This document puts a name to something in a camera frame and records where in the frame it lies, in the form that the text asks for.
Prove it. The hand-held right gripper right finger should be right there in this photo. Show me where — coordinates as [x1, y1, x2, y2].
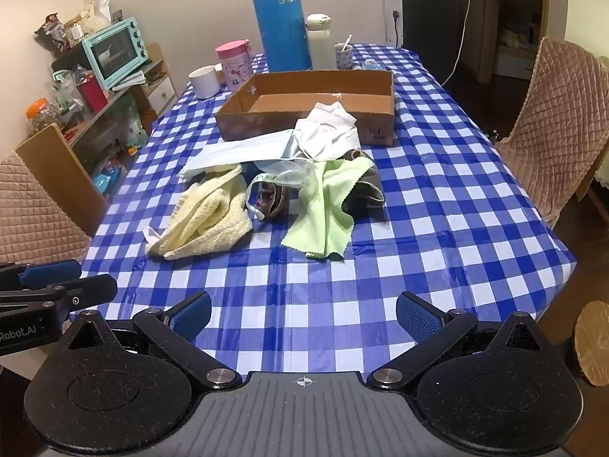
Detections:
[368, 290, 552, 391]

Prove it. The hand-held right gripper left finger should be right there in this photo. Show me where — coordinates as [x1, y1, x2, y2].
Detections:
[60, 290, 242, 392]

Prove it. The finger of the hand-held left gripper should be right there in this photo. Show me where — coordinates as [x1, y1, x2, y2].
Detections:
[0, 259, 83, 291]
[0, 274, 118, 316]

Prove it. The yellow towel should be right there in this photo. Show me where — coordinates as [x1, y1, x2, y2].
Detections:
[144, 164, 253, 261]

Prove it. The grey cloth mask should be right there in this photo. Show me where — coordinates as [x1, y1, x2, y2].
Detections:
[343, 155, 387, 211]

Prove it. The green microfiber cloth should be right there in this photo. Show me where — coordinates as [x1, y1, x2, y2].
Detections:
[281, 157, 376, 259]

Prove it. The blue face mask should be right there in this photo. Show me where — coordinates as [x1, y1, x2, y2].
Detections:
[178, 128, 296, 182]

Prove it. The translucent plastic bag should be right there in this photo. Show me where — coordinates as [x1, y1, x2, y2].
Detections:
[251, 157, 316, 192]

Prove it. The white cloth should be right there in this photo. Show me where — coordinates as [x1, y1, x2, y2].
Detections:
[283, 102, 361, 160]

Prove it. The cardboard box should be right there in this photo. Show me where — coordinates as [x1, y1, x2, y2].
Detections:
[215, 69, 395, 147]

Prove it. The brown quilted chair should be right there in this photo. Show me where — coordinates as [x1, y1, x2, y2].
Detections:
[495, 35, 609, 229]
[0, 151, 93, 267]

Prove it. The blue checkered tablecloth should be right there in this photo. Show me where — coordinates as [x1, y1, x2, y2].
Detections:
[76, 43, 579, 377]

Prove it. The wooden shelf unit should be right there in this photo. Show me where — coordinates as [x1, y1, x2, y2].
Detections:
[14, 43, 179, 239]

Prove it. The blue packet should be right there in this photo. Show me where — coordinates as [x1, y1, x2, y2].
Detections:
[92, 164, 125, 196]

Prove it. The orange lid jar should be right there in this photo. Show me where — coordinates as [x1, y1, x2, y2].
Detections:
[26, 99, 60, 139]

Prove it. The green patterned bag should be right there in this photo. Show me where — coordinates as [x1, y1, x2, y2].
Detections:
[119, 105, 149, 150]

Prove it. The round wooden stool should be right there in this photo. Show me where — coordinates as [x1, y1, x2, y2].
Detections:
[573, 301, 609, 386]

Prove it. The red box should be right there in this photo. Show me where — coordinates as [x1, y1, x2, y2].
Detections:
[76, 78, 109, 112]

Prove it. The paper booklet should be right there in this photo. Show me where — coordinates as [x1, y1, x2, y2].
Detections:
[112, 70, 148, 91]

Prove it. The teal toaster oven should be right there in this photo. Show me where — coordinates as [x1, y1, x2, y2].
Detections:
[82, 16, 152, 91]

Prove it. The white mug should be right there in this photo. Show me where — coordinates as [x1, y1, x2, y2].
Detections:
[188, 65, 220, 101]

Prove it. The pile of snack bags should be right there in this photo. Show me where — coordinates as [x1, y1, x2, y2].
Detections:
[34, 0, 120, 51]

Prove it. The pink cartoon lidded cup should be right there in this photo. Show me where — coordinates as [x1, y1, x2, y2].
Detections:
[215, 39, 254, 93]

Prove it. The white insulated bottle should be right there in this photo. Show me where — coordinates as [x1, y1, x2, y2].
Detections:
[305, 13, 338, 71]

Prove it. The dark refrigerator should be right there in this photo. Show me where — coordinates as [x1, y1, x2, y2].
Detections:
[383, 0, 472, 89]

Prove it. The blue thermos flask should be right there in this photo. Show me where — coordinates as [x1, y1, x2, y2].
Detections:
[250, 0, 313, 73]

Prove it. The white cable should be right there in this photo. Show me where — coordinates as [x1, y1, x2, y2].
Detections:
[442, 0, 472, 86]

